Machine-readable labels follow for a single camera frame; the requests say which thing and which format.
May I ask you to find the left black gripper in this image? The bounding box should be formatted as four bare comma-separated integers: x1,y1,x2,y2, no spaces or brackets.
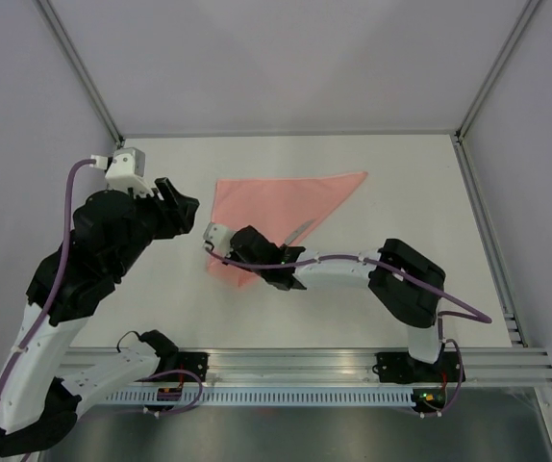
113,176,201,276

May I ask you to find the silver table knife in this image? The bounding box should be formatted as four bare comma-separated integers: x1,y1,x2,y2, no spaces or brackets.
284,219,314,245

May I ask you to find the pink cloth napkin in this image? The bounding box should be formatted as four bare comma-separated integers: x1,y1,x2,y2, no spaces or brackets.
206,170,369,292

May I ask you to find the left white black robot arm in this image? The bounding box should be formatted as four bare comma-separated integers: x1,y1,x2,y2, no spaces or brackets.
0,178,199,458

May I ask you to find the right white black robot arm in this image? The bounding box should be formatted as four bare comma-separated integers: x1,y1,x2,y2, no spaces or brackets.
226,226,446,380

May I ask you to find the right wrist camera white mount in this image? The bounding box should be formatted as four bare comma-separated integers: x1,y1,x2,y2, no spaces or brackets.
203,222,235,257

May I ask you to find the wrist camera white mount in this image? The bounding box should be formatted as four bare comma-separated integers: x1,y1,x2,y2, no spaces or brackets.
90,147,152,198
203,222,235,257

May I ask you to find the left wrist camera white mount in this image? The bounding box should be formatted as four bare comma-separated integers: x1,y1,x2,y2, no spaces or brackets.
90,147,152,198

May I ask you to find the aluminium mounting rail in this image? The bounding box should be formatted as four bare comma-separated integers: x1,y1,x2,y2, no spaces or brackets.
59,346,552,386

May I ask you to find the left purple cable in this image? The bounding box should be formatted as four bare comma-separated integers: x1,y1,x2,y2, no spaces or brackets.
0,158,97,462

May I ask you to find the purple cable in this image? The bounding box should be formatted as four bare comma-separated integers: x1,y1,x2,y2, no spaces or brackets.
0,158,97,462
206,244,493,386

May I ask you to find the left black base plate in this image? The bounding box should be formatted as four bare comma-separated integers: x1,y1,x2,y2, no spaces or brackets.
157,351,209,381

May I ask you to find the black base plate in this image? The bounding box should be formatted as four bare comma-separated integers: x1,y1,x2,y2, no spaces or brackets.
372,351,465,385
157,351,209,381

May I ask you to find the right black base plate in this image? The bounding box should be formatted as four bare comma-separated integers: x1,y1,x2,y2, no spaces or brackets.
372,351,465,385

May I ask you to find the left aluminium frame post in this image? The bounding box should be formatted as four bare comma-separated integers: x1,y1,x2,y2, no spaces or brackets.
33,0,124,147

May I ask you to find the aluminium frame post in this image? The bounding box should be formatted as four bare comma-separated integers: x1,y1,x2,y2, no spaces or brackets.
33,0,124,147
453,0,543,143

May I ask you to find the white slotted cable duct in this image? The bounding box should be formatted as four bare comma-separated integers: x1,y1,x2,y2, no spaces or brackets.
104,386,414,408

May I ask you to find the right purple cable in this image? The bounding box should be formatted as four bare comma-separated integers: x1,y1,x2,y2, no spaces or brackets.
206,244,493,386

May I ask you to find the right aluminium frame post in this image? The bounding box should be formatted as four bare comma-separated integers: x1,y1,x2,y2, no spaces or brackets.
453,0,543,143

